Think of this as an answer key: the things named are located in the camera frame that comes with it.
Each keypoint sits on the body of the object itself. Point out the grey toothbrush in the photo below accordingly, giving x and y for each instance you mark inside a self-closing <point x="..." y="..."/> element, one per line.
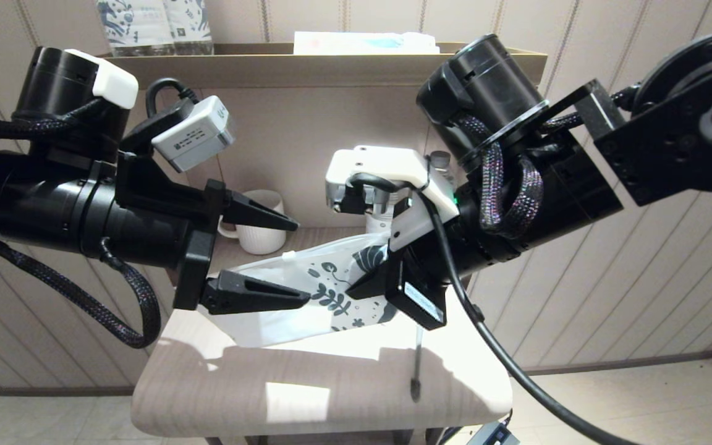
<point x="416" y="389"/>

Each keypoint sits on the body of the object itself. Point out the white tissue pack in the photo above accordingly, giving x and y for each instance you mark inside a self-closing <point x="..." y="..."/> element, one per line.
<point x="362" y="43"/>

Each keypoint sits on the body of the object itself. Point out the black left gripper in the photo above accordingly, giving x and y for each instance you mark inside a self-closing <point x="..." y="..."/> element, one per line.
<point x="198" y="266"/>

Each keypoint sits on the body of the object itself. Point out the white ribbed mug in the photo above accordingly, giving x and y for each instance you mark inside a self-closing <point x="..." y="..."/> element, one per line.
<point x="263" y="238"/>

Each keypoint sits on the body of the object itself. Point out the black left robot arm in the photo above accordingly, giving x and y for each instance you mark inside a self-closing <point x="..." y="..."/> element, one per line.
<point x="34" y="204"/>

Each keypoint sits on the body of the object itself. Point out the clear plastic water bottle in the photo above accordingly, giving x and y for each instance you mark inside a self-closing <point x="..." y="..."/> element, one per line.
<point x="439" y="159"/>
<point x="379" y="224"/>

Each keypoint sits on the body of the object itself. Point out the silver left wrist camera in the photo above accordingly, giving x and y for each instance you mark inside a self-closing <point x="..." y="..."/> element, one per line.
<point x="192" y="136"/>

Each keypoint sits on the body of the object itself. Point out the white floral plastic bag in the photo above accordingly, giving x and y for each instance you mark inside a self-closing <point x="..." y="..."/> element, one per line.
<point x="269" y="327"/>

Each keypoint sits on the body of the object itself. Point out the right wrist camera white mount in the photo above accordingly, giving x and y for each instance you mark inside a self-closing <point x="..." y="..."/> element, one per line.
<point x="381" y="161"/>

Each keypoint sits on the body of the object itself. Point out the blue electronic device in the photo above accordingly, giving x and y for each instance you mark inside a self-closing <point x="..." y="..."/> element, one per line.
<point x="492" y="436"/>

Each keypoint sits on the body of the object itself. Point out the beige wooden shelf unit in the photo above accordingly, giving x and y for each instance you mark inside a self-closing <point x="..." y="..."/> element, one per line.
<point x="306" y="65"/>

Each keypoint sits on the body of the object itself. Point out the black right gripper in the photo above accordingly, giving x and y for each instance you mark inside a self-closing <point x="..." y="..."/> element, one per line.
<point x="421" y="296"/>

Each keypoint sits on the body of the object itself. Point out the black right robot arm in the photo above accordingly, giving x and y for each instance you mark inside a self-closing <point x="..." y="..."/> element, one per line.
<point x="578" y="185"/>

